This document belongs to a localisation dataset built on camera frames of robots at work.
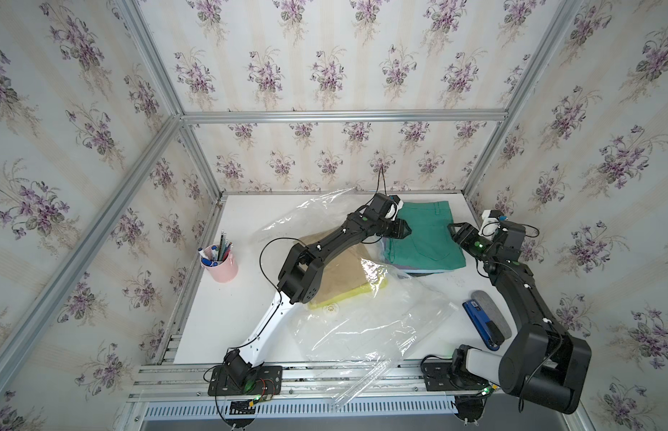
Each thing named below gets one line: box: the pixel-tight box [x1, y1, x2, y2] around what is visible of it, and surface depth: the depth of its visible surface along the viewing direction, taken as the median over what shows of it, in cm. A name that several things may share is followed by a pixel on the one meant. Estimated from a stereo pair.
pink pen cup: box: [197, 229, 239, 284], surface depth 90 cm
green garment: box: [389, 201, 466, 270], surface depth 92 cm
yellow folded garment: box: [308, 278, 389, 310], surface depth 86 cm
